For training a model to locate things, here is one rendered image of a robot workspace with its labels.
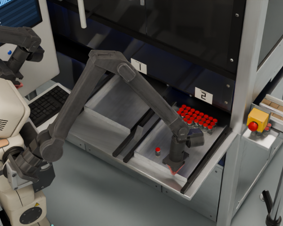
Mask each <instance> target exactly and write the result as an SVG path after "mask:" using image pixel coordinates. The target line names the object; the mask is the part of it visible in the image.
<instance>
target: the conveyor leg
mask: <svg viewBox="0 0 283 226"><path fill-rule="evenodd" d="M282 207H283V168H282V172H281V175H280V179H279V183H278V187H277V190H276V194H275V197H274V202H273V205H272V209H271V213H270V220H271V221H273V222H277V221H278V220H279V217H280V214H281V210H282Z"/></svg>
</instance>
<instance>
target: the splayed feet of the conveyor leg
mask: <svg viewBox="0 0 283 226"><path fill-rule="evenodd" d="M259 198H260V200H261V201H263V202H265V204H266V207H267V211H268V215H267V217H266V220H265V223H266V225H267V226H280V224H281V220H282V219H281V216H280V217H279V220H278V221H277V222H273V221H271V220H270V213H271V209H272V205H273V201H272V199H271V196H270V193H269V191H268V190H264V191H263V192H262V193H261V194H260V195H259Z"/></svg>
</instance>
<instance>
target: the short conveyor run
mask: <svg viewBox="0 0 283 226"><path fill-rule="evenodd" d="M259 106H260V107H262V108H265V109H267V110H269V111H271V116H270V121H269V123H270V124H271V128H272V129H274V130H276V131H278V132H280V134H279V136H278V137H279V138H281V139H283V100H281V99H278V98H276V97H274V96H271V95H269V94H266V96H265V97H264V99H263V100H262V101H261V102H260V103H259Z"/></svg>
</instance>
